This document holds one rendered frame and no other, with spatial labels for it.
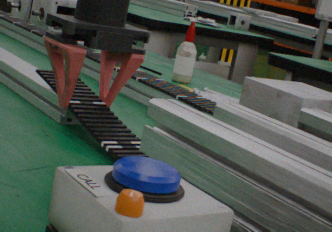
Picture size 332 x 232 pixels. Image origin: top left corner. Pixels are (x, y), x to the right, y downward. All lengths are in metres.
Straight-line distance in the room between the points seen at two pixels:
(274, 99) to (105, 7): 0.20
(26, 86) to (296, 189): 0.49
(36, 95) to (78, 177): 0.42
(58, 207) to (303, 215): 0.15
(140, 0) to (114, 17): 3.44
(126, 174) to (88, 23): 0.31
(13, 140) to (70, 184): 0.26
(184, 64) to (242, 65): 2.33
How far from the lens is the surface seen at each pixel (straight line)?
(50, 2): 1.46
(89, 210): 0.33
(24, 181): 0.50
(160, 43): 3.05
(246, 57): 3.46
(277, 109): 0.64
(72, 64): 0.63
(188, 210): 0.33
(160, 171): 0.34
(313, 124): 0.60
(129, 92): 0.90
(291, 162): 0.38
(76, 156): 0.58
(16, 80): 0.82
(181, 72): 1.13
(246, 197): 0.40
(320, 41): 4.01
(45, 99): 0.74
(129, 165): 0.34
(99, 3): 0.63
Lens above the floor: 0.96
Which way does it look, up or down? 12 degrees down
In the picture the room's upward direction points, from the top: 12 degrees clockwise
